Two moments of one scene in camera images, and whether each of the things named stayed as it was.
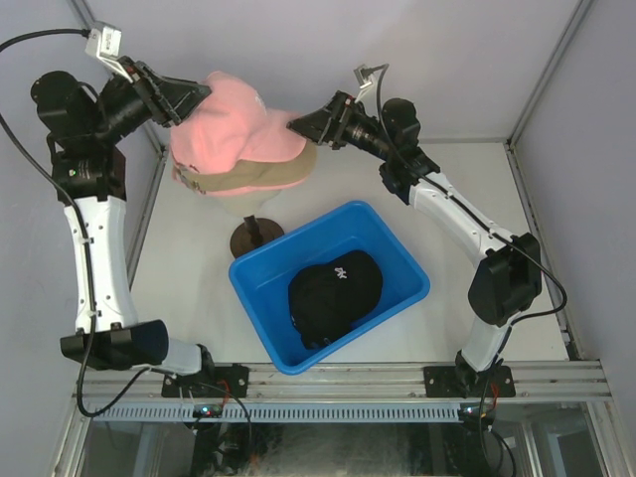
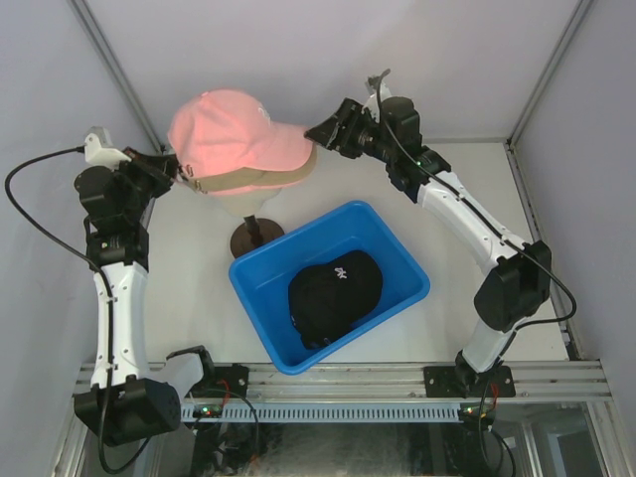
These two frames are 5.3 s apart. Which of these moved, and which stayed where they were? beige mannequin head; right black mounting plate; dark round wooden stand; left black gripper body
Moved: left black gripper body
Stayed: beige mannequin head; right black mounting plate; dark round wooden stand
